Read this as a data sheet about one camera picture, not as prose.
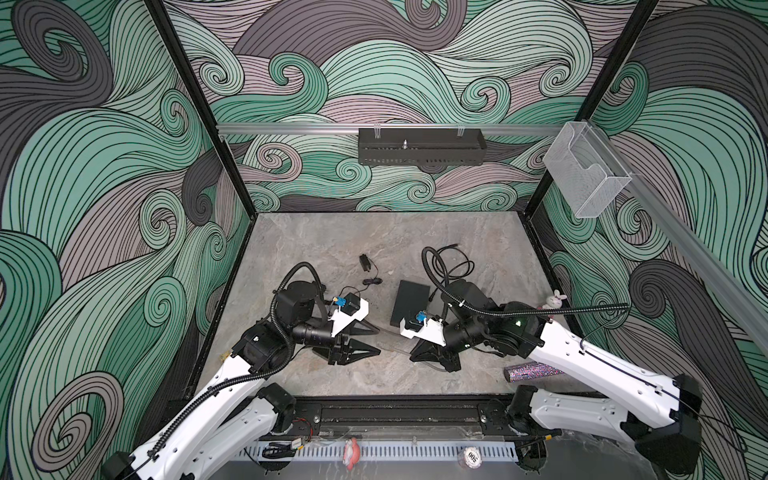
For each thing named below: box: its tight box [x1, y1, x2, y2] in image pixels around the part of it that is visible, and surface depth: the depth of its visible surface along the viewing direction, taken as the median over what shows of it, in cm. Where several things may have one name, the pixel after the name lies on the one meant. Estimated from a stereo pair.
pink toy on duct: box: [342, 436, 361, 471], surface depth 66 cm
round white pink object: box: [458, 446, 483, 470], surface depth 65 cm
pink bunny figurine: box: [542, 289, 567, 309], surface depth 89 cm
